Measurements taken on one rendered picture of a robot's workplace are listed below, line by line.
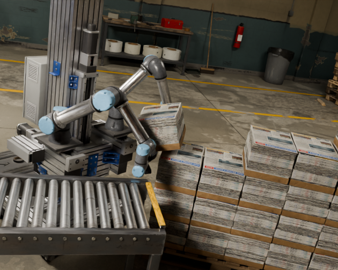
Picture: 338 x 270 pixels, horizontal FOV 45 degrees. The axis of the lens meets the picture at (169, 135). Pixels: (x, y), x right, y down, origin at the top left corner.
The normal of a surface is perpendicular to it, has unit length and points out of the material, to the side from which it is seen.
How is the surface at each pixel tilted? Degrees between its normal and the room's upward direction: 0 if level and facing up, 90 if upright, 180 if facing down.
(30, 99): 90
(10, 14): 90
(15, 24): 90
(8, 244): 90
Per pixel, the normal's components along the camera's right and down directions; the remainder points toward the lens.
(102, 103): -0.14, 0.28
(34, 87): -0.64, 0.18
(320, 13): 0.22, 0.40
